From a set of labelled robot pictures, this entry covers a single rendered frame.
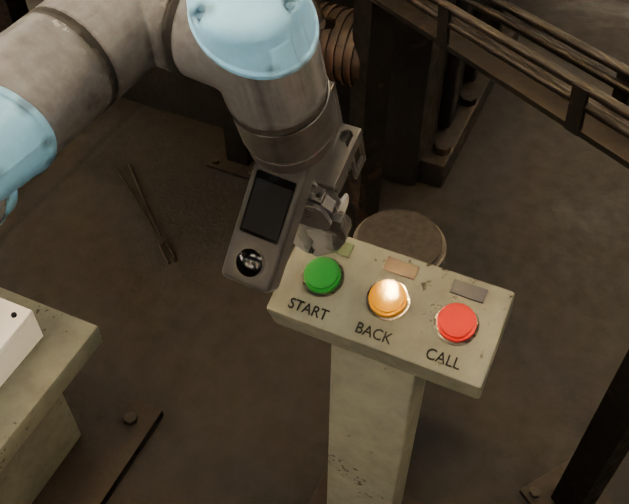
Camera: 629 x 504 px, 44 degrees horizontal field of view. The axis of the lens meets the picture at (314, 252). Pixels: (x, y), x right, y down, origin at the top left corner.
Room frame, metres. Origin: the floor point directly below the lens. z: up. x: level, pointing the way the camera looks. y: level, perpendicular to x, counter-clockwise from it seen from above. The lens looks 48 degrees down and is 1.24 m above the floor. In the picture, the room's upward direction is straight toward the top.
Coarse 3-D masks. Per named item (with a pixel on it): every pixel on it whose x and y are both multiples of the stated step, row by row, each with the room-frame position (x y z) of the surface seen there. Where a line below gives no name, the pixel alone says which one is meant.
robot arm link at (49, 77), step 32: (32, 32) 0.40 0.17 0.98; (64, 32) 0.41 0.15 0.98; (0, 64) 0.37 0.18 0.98; (32, 64) 0.38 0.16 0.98; (64, 64) 0.39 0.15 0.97; (96, 64) 0.40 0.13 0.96; (0, 96) 0.35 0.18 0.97; (32, 96) 0.36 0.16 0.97; (64, 96) 0.37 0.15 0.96; (96, 96) 0.39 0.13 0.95; (0, 128) 0.34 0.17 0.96; (32, 128) 0.35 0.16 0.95; (64, 128) 0.37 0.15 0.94; (0, 160) 0.33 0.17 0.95; (32, 160) 0.34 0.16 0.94; (0, 192) 0.32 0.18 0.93
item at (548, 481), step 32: (384, 32) 1.10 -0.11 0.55; (384, 64) 1.10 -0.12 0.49; (352, 96) 1.12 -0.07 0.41; (384, 96) 1.10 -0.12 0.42; (384, 128) 1.10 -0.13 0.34; (352, 192) 1.10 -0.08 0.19; (352, 224) 1.10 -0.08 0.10; (608, 416) 0.54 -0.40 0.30; (576, 448) 0.56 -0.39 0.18; (608, 448) 0.52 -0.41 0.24; (544, 480) 0.59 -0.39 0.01; (576, 480) 0.54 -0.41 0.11; (608, 480) 0.54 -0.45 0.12
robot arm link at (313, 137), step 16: (320, 112) 0.47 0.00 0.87; (240, 128) 0.44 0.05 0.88; (304, 128) 0.43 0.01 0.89; (320, 128) 0.44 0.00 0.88; (256, 144) 0.43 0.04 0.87; (272, 144) 0.43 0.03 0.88; (288, 144) 0.43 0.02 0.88; (304, 144) 0.43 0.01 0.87; (320, 144) 0.44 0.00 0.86; (272, 160) 0.44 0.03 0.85; (288, 160) 0.43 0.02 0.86
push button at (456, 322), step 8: (456, 304) 0.49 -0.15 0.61; (440, 312) 0.48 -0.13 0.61; (448, 312) 0.48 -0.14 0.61; (456, 312) 0.48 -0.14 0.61; (464, 312) 0.48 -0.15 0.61; (472, 312) 0.48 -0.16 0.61; (440, 320) 0.47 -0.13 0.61; (448, 320) 0.47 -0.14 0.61; (456, 320) 0.47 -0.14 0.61; (464, 320) 0.47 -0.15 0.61; (472, 320) 0.47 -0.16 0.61; (440, 328) 0.47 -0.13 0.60; (448, 328) 0.46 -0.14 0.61; (456, 328) 0.46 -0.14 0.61; (464, 328) 0.46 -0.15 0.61; (472, 328) 0.46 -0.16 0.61; (448, 336) 0.46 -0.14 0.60; (456, 336) 0.45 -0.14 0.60; (464, 336) 0.46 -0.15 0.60
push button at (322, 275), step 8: (312, 264) 0.54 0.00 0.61; (320, 264) 0.54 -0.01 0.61; (328, 264) 0.54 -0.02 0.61; (336, 264) 0.54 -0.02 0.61; (304, 272) 0.54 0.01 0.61; (312, 272) 0.54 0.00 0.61; (320, 272) 0.53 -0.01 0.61; (328, 272) 0.53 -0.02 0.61; (336, 272) 0.53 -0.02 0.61; (304, 280) 0.53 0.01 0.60; (312, 280) 0.53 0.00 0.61; (320, 280) 0.53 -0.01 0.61; (328, 280) 0.52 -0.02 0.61; (336, 280) 0.53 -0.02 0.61; (312, 288) 0.52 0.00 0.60; (320, 288) 0.52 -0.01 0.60; (328, 288) 0.52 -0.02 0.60
